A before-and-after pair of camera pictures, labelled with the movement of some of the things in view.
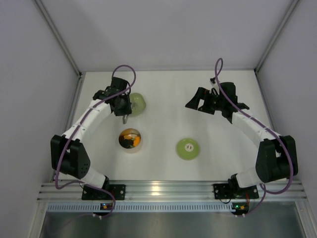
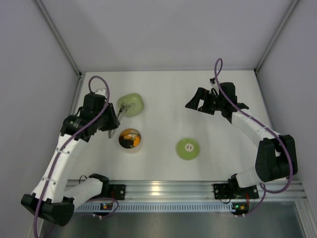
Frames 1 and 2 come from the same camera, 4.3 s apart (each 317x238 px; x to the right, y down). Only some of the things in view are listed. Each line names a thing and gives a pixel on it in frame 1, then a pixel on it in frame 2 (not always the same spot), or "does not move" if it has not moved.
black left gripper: [124, 109] → [112, 119]
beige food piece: [132, 135] does not move
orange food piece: [136, 141] does not move
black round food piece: [126, 143] does not move
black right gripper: [206, 100] does not move
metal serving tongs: [125, 118] → [110, 133]
